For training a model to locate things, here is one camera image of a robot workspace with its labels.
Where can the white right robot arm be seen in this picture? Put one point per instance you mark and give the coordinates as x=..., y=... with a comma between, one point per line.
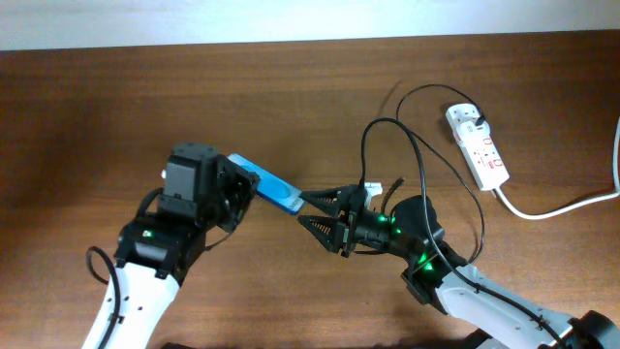
x=437, y=275

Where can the white power strip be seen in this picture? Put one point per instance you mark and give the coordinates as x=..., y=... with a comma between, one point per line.
x=482, y=157

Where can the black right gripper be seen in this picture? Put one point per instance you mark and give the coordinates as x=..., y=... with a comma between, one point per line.
x=347, y=224

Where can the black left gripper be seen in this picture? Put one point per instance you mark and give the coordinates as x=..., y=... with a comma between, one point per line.
x=246, y=183

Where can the white USB charger plug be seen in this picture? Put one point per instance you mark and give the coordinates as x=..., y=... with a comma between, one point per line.
x=470, y=132

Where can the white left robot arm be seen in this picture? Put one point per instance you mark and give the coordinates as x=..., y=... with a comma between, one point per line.
x=203, y=189

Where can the blue Galaxy smartphone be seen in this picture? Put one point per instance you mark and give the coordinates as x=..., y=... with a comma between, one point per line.
x=271, y=187

